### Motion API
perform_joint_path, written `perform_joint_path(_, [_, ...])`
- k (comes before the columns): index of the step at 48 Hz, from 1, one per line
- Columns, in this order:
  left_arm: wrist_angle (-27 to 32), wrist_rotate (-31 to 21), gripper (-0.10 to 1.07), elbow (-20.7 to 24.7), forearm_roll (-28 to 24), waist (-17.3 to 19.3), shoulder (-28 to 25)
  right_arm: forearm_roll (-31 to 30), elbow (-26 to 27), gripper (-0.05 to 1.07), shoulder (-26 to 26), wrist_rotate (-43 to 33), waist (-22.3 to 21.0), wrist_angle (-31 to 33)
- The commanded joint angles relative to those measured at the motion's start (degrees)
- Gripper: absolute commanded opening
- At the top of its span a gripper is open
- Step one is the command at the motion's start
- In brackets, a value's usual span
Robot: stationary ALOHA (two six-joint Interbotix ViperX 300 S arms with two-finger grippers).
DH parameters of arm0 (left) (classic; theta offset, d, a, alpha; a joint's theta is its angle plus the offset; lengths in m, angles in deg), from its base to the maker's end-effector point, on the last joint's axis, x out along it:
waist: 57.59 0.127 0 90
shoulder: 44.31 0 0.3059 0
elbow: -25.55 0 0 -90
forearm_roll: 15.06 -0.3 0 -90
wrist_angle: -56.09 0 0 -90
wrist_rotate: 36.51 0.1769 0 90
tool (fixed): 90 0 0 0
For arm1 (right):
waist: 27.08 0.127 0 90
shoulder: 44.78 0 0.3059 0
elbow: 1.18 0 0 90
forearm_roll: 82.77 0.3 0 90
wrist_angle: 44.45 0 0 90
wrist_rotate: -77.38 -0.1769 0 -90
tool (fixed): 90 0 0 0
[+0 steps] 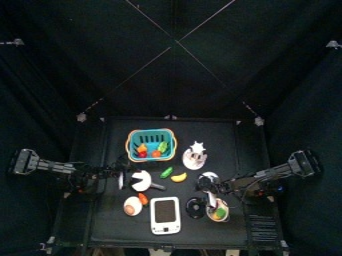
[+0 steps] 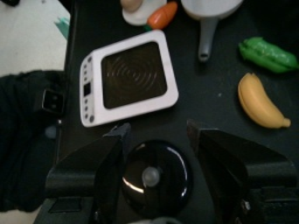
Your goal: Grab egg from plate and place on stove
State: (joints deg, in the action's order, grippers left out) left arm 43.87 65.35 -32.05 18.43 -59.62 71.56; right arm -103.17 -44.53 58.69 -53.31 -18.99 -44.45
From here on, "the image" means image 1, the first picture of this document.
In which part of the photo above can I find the white toy plate with food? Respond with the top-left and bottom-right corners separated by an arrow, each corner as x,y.
182,147 -> 208,171

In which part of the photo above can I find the white scale device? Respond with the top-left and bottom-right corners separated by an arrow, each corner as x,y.
148,196 -> 183,236

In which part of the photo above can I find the teal toy basket orange rim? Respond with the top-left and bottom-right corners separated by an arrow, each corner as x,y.
124,128 -> 179,163

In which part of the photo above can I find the green toy pea pod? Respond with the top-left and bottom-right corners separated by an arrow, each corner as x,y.
159,166 -> 175,180

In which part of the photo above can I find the thin white cross cord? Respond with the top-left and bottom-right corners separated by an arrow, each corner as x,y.
82,0 -> 238,116
124,0 -> 262,118

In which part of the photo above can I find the yellow toy banana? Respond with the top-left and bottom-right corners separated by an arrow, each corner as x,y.
170,172 -> 188,184

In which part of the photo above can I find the white plate with egg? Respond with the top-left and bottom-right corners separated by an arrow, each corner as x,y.
123,196 -> 144,217

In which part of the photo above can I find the white toy pan grey handle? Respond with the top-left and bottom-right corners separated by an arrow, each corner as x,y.
130,169 -> 167,193

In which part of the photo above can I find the black round toy pan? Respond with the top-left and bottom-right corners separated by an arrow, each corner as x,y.
184,197 -> 207,220

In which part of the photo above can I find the white toy utensil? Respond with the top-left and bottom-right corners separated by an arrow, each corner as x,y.
207,192 -> 219,210

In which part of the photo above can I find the white star-shaped toy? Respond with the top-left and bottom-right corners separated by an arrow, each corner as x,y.
188,140 -> 207,153

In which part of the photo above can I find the plate with yellow green food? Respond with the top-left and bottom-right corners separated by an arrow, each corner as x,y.
204,197 -> 231,223

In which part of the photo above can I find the printed label on table edge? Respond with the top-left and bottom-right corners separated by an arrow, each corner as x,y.
247,214 -> 278,247

